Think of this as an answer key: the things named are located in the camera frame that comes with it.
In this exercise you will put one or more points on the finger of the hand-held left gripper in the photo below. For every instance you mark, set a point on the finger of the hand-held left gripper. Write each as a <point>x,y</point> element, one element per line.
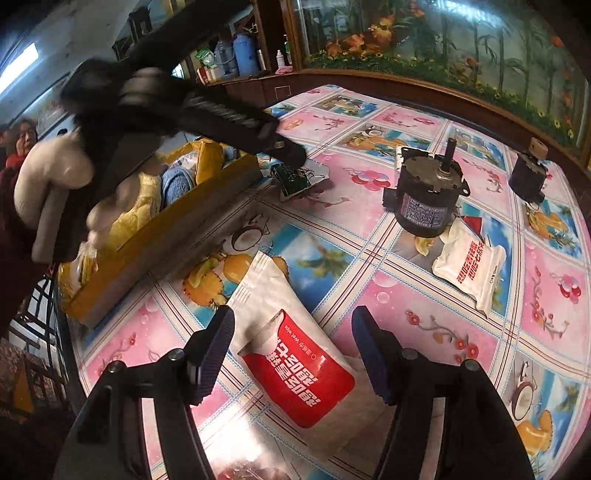
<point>258,134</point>

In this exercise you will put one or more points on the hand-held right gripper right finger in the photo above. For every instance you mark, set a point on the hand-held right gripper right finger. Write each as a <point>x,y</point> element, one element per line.
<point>371,350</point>

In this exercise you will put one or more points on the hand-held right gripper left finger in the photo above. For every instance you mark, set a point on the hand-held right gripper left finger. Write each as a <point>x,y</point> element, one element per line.
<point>214,355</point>

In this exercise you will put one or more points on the green and silver packet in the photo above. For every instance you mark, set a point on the green and silver packet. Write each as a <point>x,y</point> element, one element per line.
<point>295,182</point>

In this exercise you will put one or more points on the white and red wipes pouch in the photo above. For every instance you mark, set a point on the white and red wipes pouch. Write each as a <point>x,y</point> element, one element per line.
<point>295,378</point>

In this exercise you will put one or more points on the yellow-edged cardboard box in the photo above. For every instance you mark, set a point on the yellow-edged cardboard box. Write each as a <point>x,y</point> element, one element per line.
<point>161,249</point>

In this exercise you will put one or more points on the person's left hand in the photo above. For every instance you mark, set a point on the person's left hand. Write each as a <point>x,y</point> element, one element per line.
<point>51,166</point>

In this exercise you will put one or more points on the yellow padded packet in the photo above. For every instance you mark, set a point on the yellow padded packet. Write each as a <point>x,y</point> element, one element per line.
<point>207,161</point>

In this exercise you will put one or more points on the pink cloth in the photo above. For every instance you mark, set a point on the pink cloth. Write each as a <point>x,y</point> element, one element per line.
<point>283,70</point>

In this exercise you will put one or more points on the small white bottle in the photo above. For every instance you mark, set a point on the small white bottle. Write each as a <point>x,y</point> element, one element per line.
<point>280,59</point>

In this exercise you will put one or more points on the blue thermos bottle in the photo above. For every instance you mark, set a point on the blue thermos bottle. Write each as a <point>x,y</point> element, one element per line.
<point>245,55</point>

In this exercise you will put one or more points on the white and blue packet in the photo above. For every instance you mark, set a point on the white and blue packet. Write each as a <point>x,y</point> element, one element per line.
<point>183,162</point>

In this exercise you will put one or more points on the clear water bottle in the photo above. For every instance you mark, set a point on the clear water bottle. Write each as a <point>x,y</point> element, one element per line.
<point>224,59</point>

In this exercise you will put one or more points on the printed cartoon tablecloth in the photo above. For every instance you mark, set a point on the printed cartoon tablecloth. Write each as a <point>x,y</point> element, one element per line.
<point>360,267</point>

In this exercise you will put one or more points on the blue cloth with brown tie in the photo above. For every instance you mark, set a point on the blue cloth with brown tie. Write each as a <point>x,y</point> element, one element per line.
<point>178,187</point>

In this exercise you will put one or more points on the fluorescent ceiling lamp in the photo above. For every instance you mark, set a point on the fluorescent ceiling lamp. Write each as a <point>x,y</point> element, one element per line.
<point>18,69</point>

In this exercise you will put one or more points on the pale yellow cloth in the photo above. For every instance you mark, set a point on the pale yellow cloth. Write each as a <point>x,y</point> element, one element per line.
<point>136,207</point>

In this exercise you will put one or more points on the white packet with red print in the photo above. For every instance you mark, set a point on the white packet with red print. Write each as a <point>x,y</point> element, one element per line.
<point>471,267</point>

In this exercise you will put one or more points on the large black motor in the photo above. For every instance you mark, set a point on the large black motor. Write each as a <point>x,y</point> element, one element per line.
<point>425,198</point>

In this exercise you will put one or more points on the small black motor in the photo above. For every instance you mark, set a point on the small black motor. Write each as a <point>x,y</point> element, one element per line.
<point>526,177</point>

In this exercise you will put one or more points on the flower landscape wall mural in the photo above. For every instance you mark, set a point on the flower landscape wall mural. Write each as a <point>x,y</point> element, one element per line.
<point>461,46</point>

